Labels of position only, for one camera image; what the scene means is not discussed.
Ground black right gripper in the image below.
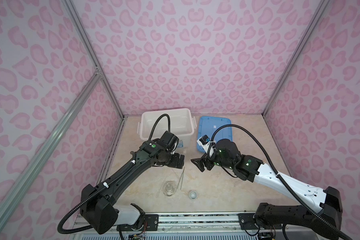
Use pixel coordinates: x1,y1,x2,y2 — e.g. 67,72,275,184
189,145,235,172

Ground metal tweezers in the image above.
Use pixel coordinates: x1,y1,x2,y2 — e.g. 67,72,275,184
177,168,185,189

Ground small round glass dish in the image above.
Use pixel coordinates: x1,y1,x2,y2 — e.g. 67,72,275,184
189,191,198,200

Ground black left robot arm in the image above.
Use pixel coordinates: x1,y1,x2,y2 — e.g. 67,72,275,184
80,131,185,235

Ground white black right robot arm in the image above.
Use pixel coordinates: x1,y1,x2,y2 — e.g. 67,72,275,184
191,136,346,240

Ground glass conical flask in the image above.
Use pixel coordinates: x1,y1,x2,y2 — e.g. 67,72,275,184
163,181,177,197

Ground white plastic storage bin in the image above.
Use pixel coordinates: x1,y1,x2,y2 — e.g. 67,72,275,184
137,108,197,148

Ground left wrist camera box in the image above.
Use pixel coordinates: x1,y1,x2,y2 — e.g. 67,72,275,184
161,131,179,151

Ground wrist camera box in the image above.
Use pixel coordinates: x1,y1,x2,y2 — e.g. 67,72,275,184
161,131,179,151
197,135,211,152

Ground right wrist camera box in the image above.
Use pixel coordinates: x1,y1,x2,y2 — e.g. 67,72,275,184
197,135,211,152

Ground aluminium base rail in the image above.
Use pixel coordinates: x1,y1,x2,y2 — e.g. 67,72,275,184
67,211,331,240

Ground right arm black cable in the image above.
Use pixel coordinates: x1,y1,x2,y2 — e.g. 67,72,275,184
206,124,353,240

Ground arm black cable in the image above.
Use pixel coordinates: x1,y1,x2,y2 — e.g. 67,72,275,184
57,113,171,235
206,124,353,240

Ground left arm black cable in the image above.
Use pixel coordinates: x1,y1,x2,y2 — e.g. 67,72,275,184
57,113,171,235

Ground left aluminium frame beam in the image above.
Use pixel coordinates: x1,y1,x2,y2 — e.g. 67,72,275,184
0,70,103,232

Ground left rear corner post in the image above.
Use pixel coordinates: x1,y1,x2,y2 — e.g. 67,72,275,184
61,0,125,119

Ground aluminium corner frame post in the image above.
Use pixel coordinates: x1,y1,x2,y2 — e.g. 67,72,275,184
262,0,332,118

